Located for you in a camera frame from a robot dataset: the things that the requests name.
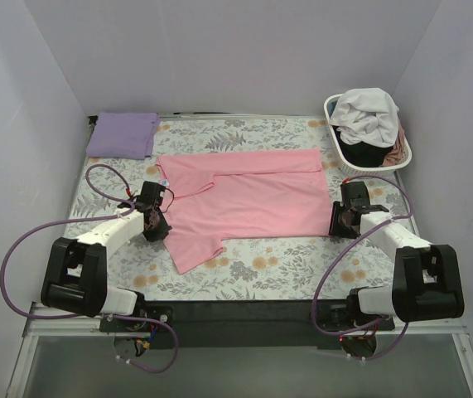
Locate pink t shirt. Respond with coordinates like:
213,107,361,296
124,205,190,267
157,148,332,274

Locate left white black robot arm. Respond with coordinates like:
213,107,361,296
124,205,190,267
41,182,171,317

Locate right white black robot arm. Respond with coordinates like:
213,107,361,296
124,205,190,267
329,181,465,323

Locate white laundry basket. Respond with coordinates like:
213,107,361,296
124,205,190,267
323,94,413,177

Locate black garment in basket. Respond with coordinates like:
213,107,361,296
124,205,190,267
333,126,393,168

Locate brown garment in basket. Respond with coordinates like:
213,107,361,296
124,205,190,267
382,124,406,167

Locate folded purple t shirt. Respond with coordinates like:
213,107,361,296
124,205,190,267
86,113,161,160

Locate white t shirt in basket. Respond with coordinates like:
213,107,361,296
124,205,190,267
330,88,399,148

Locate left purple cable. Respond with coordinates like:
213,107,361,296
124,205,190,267
0,164,180,374

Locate purple cable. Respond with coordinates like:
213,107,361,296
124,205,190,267
309,174,416,362
0,164,180,374

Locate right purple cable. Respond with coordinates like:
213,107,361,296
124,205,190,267
309,174,416,362

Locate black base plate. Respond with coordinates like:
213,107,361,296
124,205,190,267
99,299,377,349

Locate aluminium frame rail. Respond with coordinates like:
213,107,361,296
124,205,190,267
6,301,473,398

